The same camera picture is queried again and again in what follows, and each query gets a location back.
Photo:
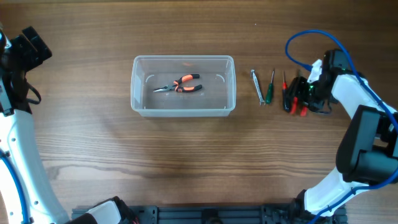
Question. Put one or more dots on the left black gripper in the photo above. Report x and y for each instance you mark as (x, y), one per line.
(34, 45)

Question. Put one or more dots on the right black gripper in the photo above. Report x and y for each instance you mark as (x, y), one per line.
(304, 92)

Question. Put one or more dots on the red handled snips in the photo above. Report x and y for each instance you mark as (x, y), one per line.
(298, 94)

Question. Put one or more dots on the red black handled screwdriver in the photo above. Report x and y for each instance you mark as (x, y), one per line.
(285, 100)

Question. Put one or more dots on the green handled screwdriver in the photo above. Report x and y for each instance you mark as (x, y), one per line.
(270, 90)

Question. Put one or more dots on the clear plastic container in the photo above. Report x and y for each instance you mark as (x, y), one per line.
(217, 76)

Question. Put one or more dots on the orange black needle-nose pliers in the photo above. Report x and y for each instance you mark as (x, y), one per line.
(178, 85)

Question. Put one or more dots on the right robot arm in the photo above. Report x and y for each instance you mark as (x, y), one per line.
(367, 154)

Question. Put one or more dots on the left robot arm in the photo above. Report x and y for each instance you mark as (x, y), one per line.
(25, 187)

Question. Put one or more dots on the small silver wrench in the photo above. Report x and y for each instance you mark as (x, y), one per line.
(258, 88)

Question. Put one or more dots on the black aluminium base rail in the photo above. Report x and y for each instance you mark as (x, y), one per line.
(277, 213)

